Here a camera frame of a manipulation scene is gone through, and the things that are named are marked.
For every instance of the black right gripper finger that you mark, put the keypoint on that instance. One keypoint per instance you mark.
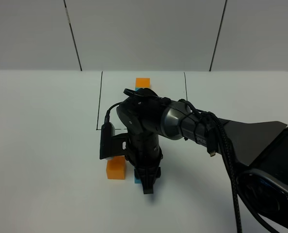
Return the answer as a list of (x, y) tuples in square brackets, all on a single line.
[(148, 178)]

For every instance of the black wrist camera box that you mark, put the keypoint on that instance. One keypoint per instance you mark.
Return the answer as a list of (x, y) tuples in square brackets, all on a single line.
[(111, 145)]

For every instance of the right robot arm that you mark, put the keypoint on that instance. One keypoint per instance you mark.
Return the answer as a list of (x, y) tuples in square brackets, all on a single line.
[(255, 155)]

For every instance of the orange template cube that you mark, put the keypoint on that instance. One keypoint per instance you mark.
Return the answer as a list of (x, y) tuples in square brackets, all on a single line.
[(142, 83)]

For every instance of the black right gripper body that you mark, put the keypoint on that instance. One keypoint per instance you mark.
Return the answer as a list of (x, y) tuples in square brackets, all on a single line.
[(143, 150)]

